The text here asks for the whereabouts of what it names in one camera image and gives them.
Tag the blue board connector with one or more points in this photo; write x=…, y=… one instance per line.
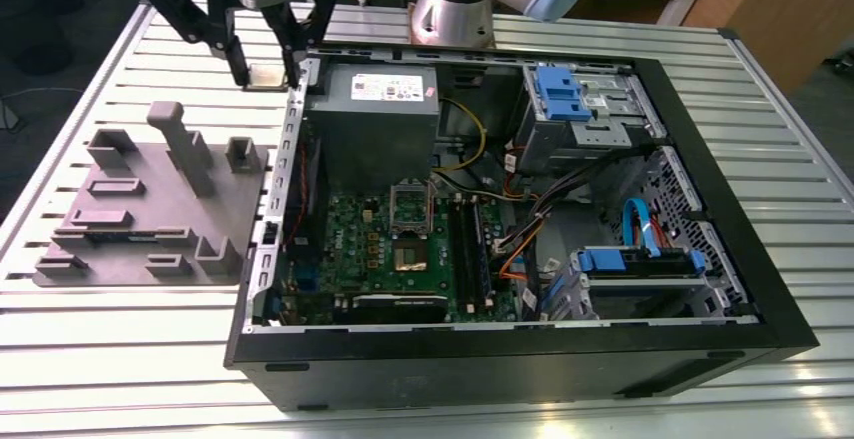
x=307, y=279

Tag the black PC case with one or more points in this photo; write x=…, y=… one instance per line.
x=467, y=374

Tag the black graphics card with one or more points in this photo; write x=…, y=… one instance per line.
x=400, y=309

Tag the grey power supply unit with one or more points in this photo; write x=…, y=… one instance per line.
x=367, y=144

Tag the blue plastic drive bracket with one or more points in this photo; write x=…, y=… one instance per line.
x=563, y=94

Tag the metal drive cage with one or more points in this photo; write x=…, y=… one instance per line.
x=600, y=139

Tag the hard disk in blue carrier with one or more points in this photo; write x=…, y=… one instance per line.
x=603, y=261

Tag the wooden cabinet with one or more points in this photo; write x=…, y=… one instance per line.
x=787, y=9

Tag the white power connector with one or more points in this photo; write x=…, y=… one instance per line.
x=499, y=247

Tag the metal disk bay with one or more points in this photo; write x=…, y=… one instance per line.
x=643, y=282

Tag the black RAM slot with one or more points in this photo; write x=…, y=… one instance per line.
x=476, y=251
x=459, y=251
x=468, y=251

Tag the CPU socket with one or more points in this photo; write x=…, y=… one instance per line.
x=410, y=254

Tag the green motherboard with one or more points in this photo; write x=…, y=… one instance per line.
x=347, y=259

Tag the grey parts rack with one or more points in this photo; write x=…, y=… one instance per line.
x=167, y=219

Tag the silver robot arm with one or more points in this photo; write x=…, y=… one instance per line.
x=454, y=19

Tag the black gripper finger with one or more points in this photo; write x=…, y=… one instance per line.
x=327, y=4
x=193, y=4

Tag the silver CPU chip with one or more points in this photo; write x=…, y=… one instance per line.
x=267, y=75

